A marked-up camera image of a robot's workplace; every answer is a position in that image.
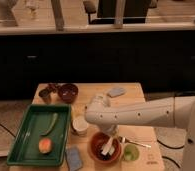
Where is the green plastic tray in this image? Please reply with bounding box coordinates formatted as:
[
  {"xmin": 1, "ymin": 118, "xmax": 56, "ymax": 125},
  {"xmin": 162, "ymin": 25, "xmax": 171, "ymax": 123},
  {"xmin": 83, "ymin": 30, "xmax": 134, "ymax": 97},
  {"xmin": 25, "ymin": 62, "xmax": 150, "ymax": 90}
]
[{"xmin": 7, "ymin": 104, "xmax": 71, "ymax": 167}]

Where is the blue sponge near tray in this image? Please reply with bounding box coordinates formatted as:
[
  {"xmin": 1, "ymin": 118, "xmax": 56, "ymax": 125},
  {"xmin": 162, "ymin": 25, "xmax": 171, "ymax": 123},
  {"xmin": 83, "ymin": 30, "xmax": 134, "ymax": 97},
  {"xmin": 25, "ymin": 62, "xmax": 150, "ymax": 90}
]
[{"xmin": 66, "ymin": 146, "xmax": 83, "ymax": 171}]

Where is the green cup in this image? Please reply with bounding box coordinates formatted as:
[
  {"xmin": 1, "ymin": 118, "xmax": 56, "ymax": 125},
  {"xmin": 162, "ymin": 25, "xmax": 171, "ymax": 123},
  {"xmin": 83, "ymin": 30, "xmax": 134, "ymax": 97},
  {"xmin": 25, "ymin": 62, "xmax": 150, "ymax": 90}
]
[{"xmin": 123, "ymin": 144, "xmax": 140, "ymax": 162}]

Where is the dark metal cup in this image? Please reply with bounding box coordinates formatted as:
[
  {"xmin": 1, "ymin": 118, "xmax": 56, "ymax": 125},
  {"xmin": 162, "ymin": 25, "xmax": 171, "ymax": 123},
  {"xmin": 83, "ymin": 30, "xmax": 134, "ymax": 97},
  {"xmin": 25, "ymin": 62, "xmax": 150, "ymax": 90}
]
[{"xmin": 39, "ymin": 89, "xmax": 51, "ymax": 104}]

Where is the black cable on floor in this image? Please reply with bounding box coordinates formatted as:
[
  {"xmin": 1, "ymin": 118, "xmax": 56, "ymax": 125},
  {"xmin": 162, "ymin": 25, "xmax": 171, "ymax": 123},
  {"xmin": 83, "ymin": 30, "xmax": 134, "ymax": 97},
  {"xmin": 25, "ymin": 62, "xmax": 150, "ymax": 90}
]
[{"xmin": 156, "ymin": 138, "xmax": 177, "ymax": 151}]

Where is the black dish brush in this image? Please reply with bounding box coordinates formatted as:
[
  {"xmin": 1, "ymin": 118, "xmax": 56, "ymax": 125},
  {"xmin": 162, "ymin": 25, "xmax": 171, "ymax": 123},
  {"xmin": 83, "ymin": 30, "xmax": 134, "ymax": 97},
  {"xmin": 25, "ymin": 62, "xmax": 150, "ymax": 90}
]
[{"xmin": 97, "ymin": 151, "xmax": 111, "ymax": 161}]

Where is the dark red bowl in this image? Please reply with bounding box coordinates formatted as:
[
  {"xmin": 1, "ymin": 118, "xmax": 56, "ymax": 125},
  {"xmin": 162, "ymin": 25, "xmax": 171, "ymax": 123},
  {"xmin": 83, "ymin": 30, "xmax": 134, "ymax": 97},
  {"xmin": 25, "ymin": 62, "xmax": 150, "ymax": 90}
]
[{"xmin": 58, "ymin": 83, "xmax": 78, "ymax": 104}]

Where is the white cup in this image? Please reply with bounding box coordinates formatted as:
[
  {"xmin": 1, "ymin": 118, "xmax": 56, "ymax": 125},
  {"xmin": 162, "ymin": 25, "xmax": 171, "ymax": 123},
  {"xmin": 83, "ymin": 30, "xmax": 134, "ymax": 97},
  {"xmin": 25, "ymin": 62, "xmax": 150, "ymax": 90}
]
[{"xmin": 72, "ymin": 116, "xmax": 89, "ymax": 136}]

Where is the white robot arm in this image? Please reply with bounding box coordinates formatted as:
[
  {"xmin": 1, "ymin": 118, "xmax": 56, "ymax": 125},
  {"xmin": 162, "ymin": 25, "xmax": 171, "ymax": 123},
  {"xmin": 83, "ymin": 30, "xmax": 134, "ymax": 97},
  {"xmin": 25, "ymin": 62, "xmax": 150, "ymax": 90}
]
[{"xmin": 85, "ymin": 94, "xmax": 195, "ymax": 171}]

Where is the dark brown toy object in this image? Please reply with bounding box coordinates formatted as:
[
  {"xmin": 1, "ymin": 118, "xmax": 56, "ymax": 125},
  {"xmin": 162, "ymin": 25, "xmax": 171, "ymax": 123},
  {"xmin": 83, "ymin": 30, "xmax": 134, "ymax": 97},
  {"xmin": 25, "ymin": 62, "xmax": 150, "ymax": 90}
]
[{"xmin": 47, "ymin": 83, "xmax": 59, "ymax": 93}]

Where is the metal spoon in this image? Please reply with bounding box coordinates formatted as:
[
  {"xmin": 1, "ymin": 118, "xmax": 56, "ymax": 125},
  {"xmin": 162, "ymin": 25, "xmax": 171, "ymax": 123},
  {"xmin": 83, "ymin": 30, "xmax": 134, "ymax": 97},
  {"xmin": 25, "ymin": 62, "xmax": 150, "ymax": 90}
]
[{"xmin": 118, "ymin": 136, "xmax": 151, "ymax": 148}]

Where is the orange peach fruit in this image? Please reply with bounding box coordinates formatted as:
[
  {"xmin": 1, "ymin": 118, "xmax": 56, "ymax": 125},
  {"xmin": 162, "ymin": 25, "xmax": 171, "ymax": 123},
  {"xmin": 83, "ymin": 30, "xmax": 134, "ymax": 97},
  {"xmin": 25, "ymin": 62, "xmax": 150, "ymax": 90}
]
[{"xmin": 38, "ymin": 138, "xmax": 52, "ymax": 154}]

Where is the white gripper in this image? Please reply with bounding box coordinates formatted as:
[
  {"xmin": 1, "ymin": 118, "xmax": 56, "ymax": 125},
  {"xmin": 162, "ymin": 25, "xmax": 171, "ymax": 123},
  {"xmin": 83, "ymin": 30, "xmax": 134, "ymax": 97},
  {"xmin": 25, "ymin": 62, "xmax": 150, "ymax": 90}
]
[{"xmin": 99, "ymin": 125, "xmax": 118, "ymax": 156}]

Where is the green chili pepper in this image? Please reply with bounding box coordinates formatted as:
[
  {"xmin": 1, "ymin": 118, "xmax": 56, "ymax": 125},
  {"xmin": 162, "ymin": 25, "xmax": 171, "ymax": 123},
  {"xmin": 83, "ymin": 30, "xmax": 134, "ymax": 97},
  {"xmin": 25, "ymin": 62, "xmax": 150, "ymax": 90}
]
[{"xmin": 41, "ymin": 113, "xmax": 58, "ymax": 136}]

